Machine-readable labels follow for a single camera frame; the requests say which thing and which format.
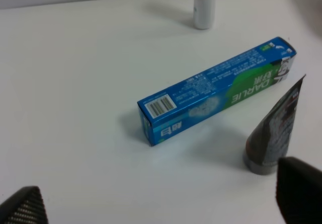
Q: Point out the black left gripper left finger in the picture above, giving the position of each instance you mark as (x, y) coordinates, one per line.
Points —
(24, 206)

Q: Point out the blue Darlie toothpaste box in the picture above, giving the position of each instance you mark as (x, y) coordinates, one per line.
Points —
(185, 104)

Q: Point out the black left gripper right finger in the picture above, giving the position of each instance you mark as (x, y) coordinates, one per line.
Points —
(298, 191)

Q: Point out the dark grey cosmetic tube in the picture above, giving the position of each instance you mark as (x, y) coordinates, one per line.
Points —
(270, 139)

